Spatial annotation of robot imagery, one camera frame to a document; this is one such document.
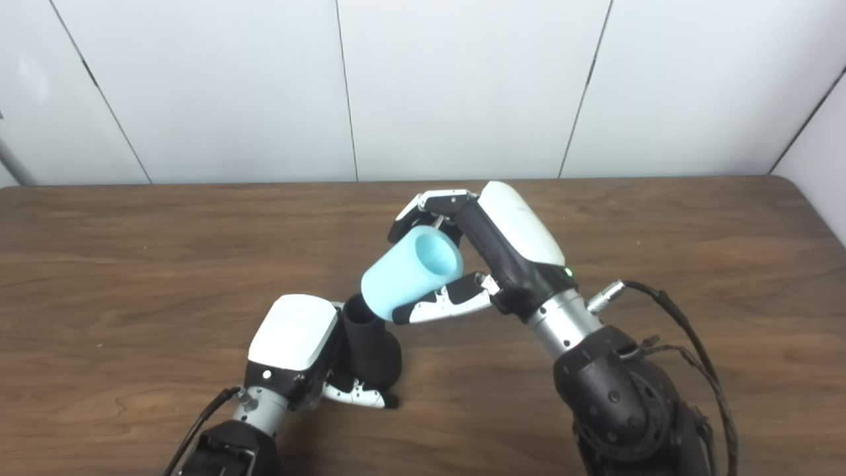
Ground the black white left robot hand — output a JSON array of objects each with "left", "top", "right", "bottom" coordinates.
[{"left": 243, "top": 294, "right": 400, "bottom": 411}]

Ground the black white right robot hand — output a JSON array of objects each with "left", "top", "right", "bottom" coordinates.
[{"left": 387, "top": 180, "right": 578, "bottom": 327}]

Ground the black flared nozzle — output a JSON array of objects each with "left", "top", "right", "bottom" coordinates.
[{"left": 342, "top": 293, "right": 403, "bottom": 395}]

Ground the light-blue hose piece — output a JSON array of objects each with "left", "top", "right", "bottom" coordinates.
[{"left": 360, "top": 225, "right": 466, "bottom": 323}]

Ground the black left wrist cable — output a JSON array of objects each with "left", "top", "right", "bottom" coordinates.
[{"left": 162, "top": 386, "right": 243, "bottom": 476}]

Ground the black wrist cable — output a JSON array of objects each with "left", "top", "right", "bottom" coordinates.
[
  {"left": 586, "top": 279, "right": 740, "bottom": 476},
  {"left": 162, "top": 386, "right": 243, "bottom": 476}
]

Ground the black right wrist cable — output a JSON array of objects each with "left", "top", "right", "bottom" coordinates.
[{"left": 586, "top": 279, "right": 740, "bottom": 476}]

